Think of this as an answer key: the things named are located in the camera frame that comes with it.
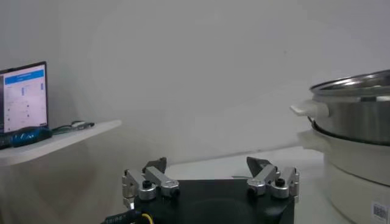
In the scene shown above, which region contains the white electric pot base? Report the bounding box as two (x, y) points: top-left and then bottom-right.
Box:
(297, 127), (390, 224)

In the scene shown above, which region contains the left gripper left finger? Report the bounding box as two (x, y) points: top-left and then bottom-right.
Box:
(121, 156), (181, 210)

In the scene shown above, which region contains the white side table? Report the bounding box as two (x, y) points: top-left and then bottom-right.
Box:
(0, 119), (122, 167)

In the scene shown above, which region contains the white work table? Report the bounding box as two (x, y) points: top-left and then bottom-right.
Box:
(164, 145), (351, 224)

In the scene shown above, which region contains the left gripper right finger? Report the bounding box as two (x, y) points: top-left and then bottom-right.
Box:
(246, 156), (301, 203)

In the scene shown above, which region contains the steel perforated steamer basket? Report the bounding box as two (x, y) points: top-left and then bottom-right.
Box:
(289, 69), (390, 146)

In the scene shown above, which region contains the blue and black device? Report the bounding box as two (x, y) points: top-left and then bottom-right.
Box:
(10, 127), (53, 148)

